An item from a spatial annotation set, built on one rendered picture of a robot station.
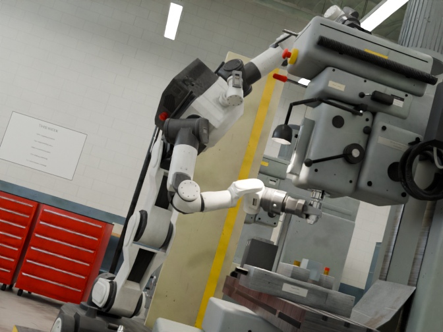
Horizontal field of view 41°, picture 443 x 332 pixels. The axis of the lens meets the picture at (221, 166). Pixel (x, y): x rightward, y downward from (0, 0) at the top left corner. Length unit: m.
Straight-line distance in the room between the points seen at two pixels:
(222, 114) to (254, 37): 9.60
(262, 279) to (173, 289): 1.96
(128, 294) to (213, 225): 1.28
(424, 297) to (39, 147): 9.71
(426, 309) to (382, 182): 0.44
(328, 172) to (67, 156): 9.33
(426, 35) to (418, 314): 1.00
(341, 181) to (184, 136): 0.59
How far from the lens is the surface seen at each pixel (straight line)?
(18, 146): 11.33
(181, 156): 2.17
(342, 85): 2.14
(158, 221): 2.59
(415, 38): 2.37
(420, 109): 2.26
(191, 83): 2.38
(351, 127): 2.15
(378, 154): 2.15
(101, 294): 2.72
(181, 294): 3.83
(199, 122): 2.22
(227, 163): 3.87
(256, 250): 2.59
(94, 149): 11.18
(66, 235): 6.59
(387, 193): 2.15
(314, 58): 2.14
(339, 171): 2.11
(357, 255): 11.94
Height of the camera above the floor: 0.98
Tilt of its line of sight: 9 degrees up
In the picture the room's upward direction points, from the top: 17 degrees clockwise
